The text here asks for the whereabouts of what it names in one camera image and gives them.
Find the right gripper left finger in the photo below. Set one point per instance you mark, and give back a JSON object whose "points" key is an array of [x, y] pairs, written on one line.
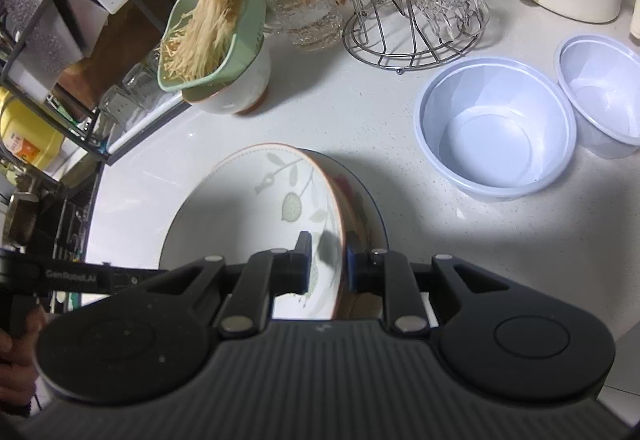
{"points": [[251, 287]]}

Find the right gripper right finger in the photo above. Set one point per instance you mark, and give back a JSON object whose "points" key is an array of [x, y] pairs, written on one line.
{"points": [[389, 275]]}

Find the floral rim plate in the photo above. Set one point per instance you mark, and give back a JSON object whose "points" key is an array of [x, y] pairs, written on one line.
{"points": [[361, 217]]}

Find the white leaf pattern plate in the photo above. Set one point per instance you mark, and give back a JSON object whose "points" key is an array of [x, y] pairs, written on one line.
{"points": [[260, 198]]}

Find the person's left hand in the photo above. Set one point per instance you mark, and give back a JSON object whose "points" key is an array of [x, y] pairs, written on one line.
{"points": [[18, 372]]}

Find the yellow container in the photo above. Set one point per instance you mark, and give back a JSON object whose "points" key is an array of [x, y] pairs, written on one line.
{"points": [[27, 136]]}

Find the large clear drinking glass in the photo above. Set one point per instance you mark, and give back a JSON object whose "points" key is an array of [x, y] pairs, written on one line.
{"points": [[120, 109]]}

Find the white ceramic bowl under colander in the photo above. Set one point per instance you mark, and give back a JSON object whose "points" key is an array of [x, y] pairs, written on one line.
{"points": [[238, 97]]}

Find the black metal dish rack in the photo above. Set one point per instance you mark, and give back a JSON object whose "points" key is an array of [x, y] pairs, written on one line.
{"points": [[60, 56]]}

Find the enoki mushroom bundle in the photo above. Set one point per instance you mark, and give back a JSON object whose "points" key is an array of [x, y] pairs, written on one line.
{"points": [[198, 43]]}

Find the green colander basket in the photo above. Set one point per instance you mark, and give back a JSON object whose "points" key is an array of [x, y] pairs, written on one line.
{"points": [[244, 47]]}

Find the wire cup holder stand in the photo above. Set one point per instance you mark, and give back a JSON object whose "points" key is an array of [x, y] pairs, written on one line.
{"points": [[393, 35]]}

